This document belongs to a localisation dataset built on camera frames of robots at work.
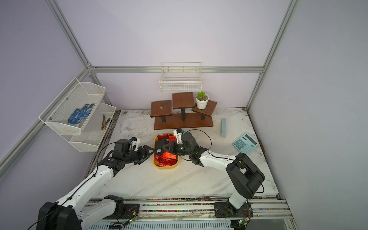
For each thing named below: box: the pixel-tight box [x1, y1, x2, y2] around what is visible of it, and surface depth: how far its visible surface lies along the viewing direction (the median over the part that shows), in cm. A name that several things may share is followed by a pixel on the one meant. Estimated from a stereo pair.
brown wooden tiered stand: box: [149, 92, 218, 130], surface depth 103 cm
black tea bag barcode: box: [155, 137, 170, 156], surface depth 84 cm
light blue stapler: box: [220, 118, 227, 138], surface depth 106 cm
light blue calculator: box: [232, 132, 260, 154], surface depth 100 cm
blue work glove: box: [68, 103, 95, 126], surface depth 78 cm
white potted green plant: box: [195, 91, 210, 110], surface depth 97 cm
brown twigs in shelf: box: [100, 114, 111, 130], surface depth 95 cm
